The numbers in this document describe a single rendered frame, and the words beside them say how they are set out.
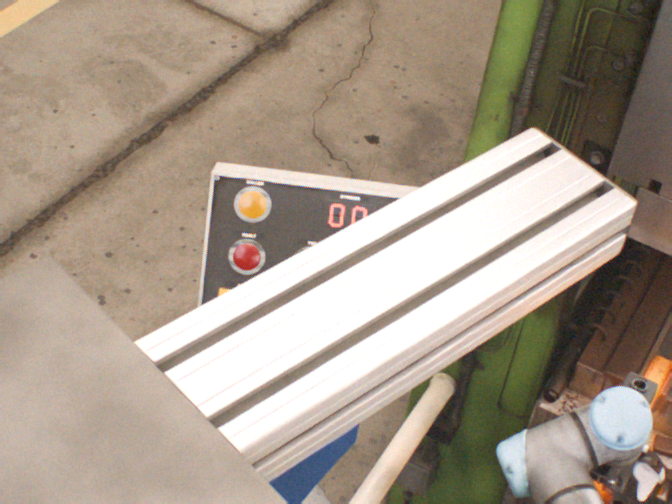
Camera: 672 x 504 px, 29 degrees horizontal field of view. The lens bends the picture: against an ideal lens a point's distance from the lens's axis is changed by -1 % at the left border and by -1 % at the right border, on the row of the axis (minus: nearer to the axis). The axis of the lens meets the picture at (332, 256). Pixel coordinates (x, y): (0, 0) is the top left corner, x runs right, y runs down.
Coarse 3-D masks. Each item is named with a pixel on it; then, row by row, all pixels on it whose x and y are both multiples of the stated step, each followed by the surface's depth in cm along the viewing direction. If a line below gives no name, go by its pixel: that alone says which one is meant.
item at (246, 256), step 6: (240, 246) 205; (246, 246) 205; (252, 246) 205; (234, 252) 206; (240, 252) 206; (246, 252) 206; (252, 252) 206; (258, 252) 206; (234, 258) 206; (240, 258) 206; (246, 258) 206; (252, 258) 206; (258, 258) 206; (240, 264) 206; (246, 264) 206; (252, 264) 206
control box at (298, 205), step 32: (224, 192) 204; (288, 192) 203; (320, 192) 203; (352, 192) 203; (384, 192) 204; (224, 224) 205; (256, 224) 205; (288, 224) 205; (320, 224) 205; (224, 256) 206; (288, 256) 206
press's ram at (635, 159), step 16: (656, 32) 169; (656, 48) 170; (656, 64) 172; (640, 80) 174; (656, 80) 173; (640, 96) 176; (656, 96) 175; (640, 112) 177; (656, 112) 176; (624, 128) 180; (640, 128) 179; (656, 128) 178; (624, 144) 182; (640, 144) 180; (656, 144) 179; (624, 160) 183; (640, 160) 182; (656, 160) 181; (624, 176) 185; (640, 176) 184; (656, 176) 182
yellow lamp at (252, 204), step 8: (248, 192) 203; (256, 192) 203; (240, 200) 204; (248, 200) 203; (256, 200) 203; (264, 200) 204; (240, 208) 204; (248, 208) 204; (256, 208) 204; (264, 208) 204; (248, 216) 204; (256, 216) 204
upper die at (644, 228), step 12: (648, 192) 185; (648, 204) 186; (660, 204) 185; (636, 216) 188; (648, 216) 187; (660, 216) 186; (636, 228) 190; (648, 228) 188; (660, 228) 187; (648, 240) 190; (660, 240) 189
